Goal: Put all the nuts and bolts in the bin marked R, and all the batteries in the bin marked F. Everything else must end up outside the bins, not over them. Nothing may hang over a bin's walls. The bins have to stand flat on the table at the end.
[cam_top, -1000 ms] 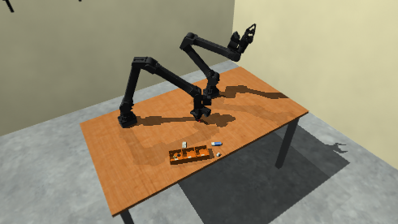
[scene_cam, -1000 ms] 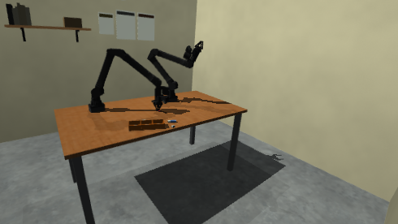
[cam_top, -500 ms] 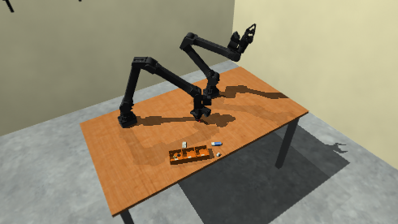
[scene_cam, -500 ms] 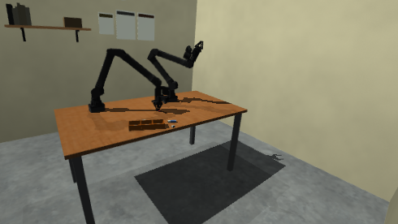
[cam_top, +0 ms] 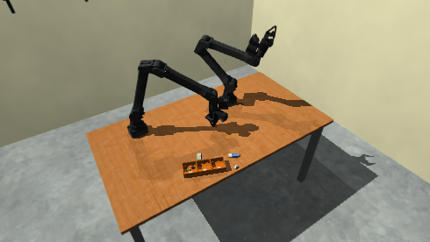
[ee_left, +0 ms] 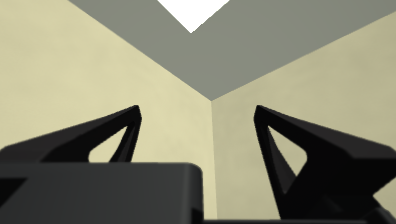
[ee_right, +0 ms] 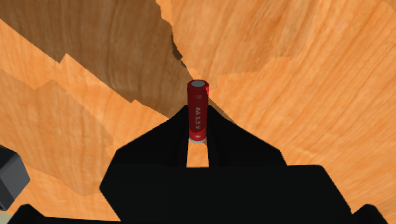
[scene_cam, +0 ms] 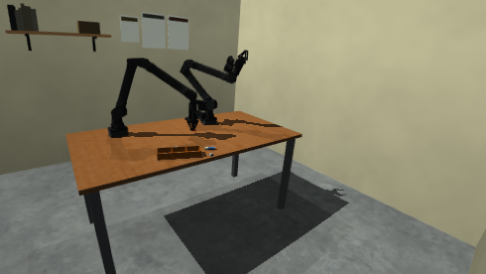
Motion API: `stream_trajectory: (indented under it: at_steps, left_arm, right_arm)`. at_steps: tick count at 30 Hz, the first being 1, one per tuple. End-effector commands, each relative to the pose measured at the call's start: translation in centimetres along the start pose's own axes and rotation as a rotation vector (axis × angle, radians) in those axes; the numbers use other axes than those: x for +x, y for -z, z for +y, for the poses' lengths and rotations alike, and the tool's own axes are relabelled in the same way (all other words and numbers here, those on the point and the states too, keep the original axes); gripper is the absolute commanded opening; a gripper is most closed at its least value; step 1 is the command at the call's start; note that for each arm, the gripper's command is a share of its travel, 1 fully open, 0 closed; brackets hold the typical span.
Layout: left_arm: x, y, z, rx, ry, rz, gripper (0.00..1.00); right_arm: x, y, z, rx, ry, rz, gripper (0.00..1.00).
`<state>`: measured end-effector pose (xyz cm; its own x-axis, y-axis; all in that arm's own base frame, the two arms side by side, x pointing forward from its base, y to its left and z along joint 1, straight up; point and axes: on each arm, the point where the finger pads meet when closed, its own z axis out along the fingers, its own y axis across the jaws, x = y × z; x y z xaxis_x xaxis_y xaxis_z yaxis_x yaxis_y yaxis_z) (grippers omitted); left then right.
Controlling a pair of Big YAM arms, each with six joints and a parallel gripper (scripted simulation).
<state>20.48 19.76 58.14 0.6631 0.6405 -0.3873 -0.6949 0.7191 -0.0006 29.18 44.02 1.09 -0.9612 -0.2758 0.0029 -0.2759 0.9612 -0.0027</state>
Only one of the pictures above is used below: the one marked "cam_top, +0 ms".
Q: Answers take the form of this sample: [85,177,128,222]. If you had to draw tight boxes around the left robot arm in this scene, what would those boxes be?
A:
[194,33,266,102]

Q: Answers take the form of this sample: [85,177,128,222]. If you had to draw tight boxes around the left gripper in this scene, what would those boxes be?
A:
[262,25,276,52]

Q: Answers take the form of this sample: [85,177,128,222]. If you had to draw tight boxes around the blue and white eraser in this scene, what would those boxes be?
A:
[228,153,240,158]

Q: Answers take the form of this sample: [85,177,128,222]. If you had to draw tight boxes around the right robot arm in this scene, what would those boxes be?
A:
[127,60,228,134]

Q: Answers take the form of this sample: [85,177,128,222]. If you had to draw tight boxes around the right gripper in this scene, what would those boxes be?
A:
[205,110,219,127]

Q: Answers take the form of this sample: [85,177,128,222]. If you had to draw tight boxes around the orange two-compartment bin tray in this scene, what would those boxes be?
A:
[183,157,226,178]

